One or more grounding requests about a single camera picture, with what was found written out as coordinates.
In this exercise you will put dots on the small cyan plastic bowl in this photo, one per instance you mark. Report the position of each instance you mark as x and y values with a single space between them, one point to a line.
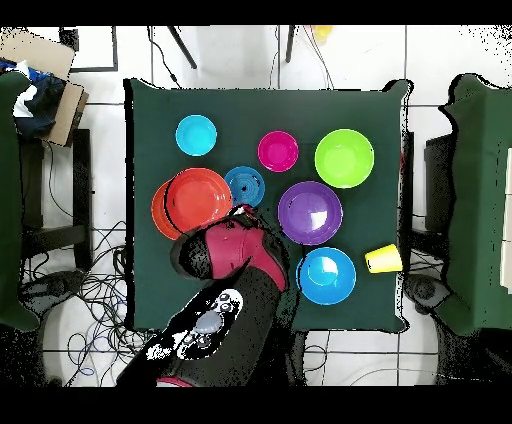
196 134

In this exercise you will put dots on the green covered side table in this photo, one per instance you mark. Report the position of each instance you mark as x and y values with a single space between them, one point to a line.
8 200
480 200

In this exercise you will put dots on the large green plastic bowl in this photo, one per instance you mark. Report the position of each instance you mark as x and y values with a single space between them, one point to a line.
344 158

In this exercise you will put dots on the dark green tablecloth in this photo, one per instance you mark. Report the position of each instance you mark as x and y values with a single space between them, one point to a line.
240 108

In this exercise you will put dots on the large blue plastic bowl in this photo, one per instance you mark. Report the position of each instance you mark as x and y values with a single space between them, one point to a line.
328 276

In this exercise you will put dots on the black bench frame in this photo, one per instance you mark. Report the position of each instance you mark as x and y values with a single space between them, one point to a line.
82 192
438 184

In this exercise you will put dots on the black tripod leg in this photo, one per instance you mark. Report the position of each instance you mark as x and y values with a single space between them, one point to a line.
182 48
290 44

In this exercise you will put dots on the orange plastic bowl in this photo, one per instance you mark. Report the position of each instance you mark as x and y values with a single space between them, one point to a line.
160 216
200 200

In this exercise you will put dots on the yellow plastic cup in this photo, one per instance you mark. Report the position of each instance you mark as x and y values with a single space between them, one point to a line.
384 258

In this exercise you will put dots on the small dark blue bowl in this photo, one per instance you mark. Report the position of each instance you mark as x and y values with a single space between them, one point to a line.
245 186

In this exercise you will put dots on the black equipment base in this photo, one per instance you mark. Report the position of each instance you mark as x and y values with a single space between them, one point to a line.
52 284
424 290

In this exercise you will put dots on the purple plastic bowl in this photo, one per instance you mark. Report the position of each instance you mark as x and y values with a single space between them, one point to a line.
310 213

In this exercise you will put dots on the blue and white cloth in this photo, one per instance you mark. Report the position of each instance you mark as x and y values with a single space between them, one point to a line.
44 100

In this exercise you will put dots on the cardboard box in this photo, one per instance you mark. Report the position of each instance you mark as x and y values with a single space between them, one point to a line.
36 52

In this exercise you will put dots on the small yellow object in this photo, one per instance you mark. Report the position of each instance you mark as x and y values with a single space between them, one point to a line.
322 33

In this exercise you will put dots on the pink plastic bowl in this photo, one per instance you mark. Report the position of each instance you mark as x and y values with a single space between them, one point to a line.
278 151

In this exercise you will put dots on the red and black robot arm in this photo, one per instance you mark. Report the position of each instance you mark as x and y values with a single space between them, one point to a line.
236 252

